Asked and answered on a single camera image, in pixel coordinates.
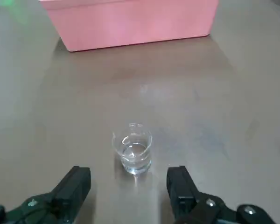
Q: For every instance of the pink plastic rectangular container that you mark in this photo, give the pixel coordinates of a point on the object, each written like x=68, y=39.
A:
x=130, y=23

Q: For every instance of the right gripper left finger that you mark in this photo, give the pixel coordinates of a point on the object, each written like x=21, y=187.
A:
x=60, y=203

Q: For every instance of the small clear glass beaker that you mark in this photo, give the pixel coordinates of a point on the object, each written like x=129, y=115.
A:
x=134, y=154

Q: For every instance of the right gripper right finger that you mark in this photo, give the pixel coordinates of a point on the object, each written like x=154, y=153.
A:
x=189, y=205

